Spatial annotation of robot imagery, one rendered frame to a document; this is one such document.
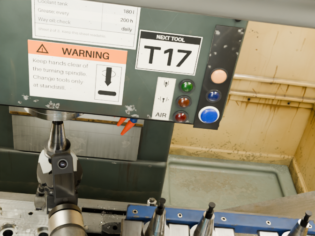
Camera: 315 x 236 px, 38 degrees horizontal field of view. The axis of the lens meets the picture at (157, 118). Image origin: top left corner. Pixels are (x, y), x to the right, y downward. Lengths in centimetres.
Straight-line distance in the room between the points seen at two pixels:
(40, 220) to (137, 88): 73
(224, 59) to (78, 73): 24
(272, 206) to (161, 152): 50
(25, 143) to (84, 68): 101
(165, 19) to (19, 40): 23
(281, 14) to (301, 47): 183
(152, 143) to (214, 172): 60
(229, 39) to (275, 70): 129
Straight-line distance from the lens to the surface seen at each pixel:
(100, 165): 178
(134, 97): 78
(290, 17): 16
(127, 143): 168
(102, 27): 72
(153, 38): 72
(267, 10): 16
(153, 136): 170
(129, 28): 72
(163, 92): 77
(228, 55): 75
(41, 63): 77
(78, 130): 166
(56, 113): 98
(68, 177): 103
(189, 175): 219
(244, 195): 218
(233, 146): 224
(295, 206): 191
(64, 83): 78
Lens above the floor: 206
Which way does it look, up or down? 36 degrees down
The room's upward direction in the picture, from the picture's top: 9 degrees clockwise
